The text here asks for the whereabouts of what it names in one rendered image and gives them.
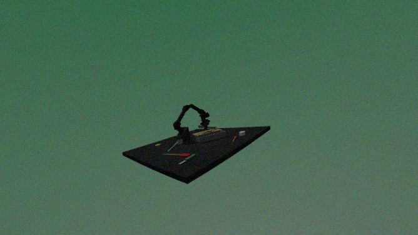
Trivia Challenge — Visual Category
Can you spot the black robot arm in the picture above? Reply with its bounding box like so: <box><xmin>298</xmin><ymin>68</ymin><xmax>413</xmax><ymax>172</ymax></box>
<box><xmin>173</xmin><ymin>104</ymin><xmax>210</xmax><ymax>134</ymax></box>

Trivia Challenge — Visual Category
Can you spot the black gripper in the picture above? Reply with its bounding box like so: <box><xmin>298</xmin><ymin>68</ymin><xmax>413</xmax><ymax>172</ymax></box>
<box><xmin>200</xmin><ymin>119</ymin><xmax>209</xmax><ymax>130</ymax></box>

